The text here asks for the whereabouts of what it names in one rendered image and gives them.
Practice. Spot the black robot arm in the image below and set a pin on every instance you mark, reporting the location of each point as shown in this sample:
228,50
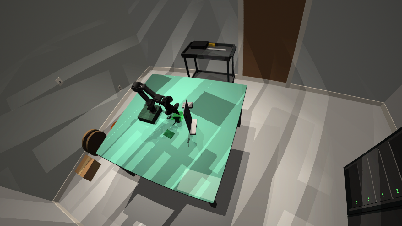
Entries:
156,97

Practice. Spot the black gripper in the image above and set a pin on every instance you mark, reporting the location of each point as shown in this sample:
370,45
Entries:
175,107

